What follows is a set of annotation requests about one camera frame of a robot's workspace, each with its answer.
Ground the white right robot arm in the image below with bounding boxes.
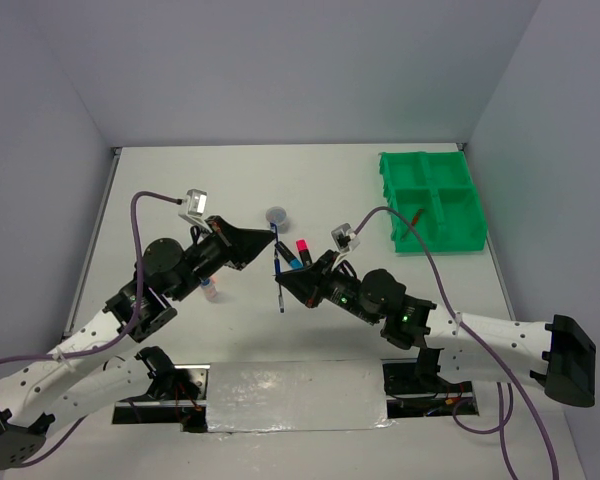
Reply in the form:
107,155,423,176
275,250,596,408

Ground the red ballpoint pen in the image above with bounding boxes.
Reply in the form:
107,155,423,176
401,208,426,241

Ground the clear jar of pins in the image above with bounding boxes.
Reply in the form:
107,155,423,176
265,206,291,234

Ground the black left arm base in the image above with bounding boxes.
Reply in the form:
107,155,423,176
111,364,210,434

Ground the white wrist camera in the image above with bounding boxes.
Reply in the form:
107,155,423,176
331,223,360,258
178,189,208,225

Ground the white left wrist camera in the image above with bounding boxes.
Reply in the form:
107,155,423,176
178,189,208,225

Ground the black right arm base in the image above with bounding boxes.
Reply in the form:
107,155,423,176
382,359,478,420

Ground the blue ballpoint pen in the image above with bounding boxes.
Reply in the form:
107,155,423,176
273,249,285,314

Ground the green compartment organizer tray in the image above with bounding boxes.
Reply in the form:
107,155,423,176
379,151,487,254

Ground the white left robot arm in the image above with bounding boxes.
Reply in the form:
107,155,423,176
0,216,274,471

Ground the left aluminium table rail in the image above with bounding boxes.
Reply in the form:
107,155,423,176
59,146,123,342

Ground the silver tape sheet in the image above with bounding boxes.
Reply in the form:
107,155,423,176
206,359,391,433

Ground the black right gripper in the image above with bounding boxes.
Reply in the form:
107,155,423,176
276,249,379,325

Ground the small clear glue bottle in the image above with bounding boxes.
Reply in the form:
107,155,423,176
200,278,218,302

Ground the blue cap black highlighter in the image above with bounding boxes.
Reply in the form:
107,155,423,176
275,241,303,270

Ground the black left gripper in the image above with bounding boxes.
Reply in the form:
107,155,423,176
170,215,274,301

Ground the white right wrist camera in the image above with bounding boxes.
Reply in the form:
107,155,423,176
331,223,360,258

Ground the pink cap black highlighter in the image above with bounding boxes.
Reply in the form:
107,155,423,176
296,239,313,267

